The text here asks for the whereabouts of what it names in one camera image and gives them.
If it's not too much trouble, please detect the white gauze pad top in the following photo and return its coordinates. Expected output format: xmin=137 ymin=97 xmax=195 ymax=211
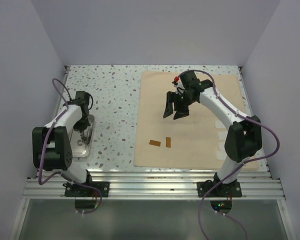
xmin=215 ymin=120 xmax=226 ymax=129

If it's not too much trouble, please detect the white gauze pad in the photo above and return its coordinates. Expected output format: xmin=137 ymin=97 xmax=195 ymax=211
xmin=215 ymin=120 xmax=226 ymax=129
xmin=217 ymin=131 xmax=228 ymax=141
xmin=215 ymin=150 xmax=227 ymax=161
xmin=217 ymin=141 xmax=225 ymax=152

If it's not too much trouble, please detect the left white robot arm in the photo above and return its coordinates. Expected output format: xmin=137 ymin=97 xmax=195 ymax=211
xmin=32 ymin=91 xmax=93 ymax=185

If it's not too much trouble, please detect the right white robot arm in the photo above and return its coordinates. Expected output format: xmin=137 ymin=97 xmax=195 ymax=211
xmin=163 ymin=70 xmax=262 ymax=197

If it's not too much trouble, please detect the steel instrument tray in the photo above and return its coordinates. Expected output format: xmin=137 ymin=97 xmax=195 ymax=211
xmin=68 ymin=114 xmax=95 ymax=158

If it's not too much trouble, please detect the brown bandage vertical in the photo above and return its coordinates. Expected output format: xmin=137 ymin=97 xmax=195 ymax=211
xmin=165 ymin=137 xmax=171 ymax=148

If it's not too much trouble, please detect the beige cloth mat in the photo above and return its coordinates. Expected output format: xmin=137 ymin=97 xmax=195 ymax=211
xmin=133 ymin=71 xmax=262 ymax=172

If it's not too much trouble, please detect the brown bandage horizontal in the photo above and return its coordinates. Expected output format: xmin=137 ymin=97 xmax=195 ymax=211
xmin=149 ymin=140 xmax=161 ymax=147

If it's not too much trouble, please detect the white gauze pad bottom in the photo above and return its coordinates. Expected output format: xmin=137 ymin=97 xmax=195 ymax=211
xmin=215 ymin=150 xmax=227 ymax=161

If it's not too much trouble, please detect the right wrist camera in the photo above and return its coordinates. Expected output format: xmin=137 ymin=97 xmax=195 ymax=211
xmin=172 ymin=76 xmax=182 ymax=88

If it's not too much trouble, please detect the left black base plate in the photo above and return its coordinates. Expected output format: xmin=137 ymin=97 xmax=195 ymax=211
xmin=62 ymin=181 xmax=110 ymax=198

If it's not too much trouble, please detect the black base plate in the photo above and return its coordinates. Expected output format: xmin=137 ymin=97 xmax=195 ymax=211
xmin=196 ymin=180 xmax=243 ymax=198
xmin=62 ymin=181 xmax=110 ymax=198

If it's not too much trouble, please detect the aluminium rail frame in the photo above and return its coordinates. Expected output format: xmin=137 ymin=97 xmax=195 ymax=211
xmin=22 ymin=171 xmax=285 ymax=200

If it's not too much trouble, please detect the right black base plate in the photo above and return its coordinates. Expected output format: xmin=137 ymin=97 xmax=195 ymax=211
xmin=196 ymin=180 xmax=243 ymax=198

